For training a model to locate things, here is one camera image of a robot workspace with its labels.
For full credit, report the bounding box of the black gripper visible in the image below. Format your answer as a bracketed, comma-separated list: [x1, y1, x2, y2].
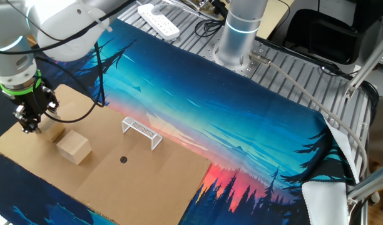
[10, 87, 60, 134]

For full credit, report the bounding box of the light wooden cube block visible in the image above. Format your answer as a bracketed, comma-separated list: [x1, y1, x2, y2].
[56, 129, 93, 166]
[38, 111, 66, 143]

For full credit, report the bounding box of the white mesh toy goal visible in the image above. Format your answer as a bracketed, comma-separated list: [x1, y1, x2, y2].
[121, 116, 163, 151]

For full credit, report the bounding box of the brown cardboard sheet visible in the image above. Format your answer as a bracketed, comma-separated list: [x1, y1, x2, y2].
[0, 83, 213, 225]

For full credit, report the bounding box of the white power strip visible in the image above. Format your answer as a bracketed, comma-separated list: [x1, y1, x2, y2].
[137, 2, 181, 41]

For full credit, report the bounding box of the forest sunset printed cloth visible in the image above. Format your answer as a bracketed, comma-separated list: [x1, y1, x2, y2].
[0, 18, 365, 225]

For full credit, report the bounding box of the beige desk top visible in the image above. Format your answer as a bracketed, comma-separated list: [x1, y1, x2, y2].
[256, 0, 296, 40]

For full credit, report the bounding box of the green wrist adapter ring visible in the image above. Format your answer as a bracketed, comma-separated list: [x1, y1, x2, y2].
[0, 69, 43, 97]

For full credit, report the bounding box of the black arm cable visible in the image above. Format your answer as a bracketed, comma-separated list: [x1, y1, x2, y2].
[31, 42, 106, 124]
[0, 0, 139, 63]

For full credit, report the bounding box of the black coiled cable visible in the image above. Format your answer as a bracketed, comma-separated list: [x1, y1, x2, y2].
[193, 17, 225, 40]

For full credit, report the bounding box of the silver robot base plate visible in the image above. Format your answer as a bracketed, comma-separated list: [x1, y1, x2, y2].
[196, 36, 275, 79]

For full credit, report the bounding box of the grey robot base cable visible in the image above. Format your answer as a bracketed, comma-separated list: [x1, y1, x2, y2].
[248, 51, 369, 181]

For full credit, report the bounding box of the aluminium frame post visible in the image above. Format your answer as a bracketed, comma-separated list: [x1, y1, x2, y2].
[344, 32, 383, 100]
[346, 168, 383, 225]

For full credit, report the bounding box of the black cable bundle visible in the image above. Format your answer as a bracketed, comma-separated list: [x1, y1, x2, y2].
[360, 79, 380, 129]

